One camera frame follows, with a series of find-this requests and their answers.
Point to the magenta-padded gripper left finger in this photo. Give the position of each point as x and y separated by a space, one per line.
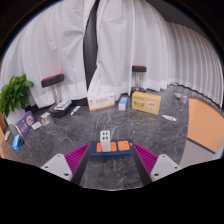
61 165

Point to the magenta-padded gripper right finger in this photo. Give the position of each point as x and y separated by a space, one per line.
161 165

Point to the white block charger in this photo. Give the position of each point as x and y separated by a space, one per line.
105 143

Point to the small white packet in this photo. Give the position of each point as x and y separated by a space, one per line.
36 125

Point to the white squeeze tube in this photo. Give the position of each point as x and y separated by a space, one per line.
169 117

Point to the small clear box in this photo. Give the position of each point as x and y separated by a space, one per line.
45 118

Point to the black tray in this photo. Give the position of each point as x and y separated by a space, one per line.
57 113

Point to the purple box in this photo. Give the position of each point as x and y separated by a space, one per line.
24 124

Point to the white pen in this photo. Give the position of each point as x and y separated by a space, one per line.
75 110

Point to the white striped box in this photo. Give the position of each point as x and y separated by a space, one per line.
63 105

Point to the small white flat object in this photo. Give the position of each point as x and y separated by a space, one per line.
7 135

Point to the yellow carton box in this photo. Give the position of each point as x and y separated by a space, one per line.
146 102

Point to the small purple cup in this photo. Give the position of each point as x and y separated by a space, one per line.
183 99

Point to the grey crumpled wrapper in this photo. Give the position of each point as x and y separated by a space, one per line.
177 95

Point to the small blue white box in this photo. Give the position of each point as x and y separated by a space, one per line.
123 104

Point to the white orange flat box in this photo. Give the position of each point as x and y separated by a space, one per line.
101 102

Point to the green potted plant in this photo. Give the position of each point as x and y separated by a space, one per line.
15 95

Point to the black stool with red seat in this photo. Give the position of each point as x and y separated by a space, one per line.
138 69
52 80

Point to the white curtain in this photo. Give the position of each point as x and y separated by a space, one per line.
50 40
143 36

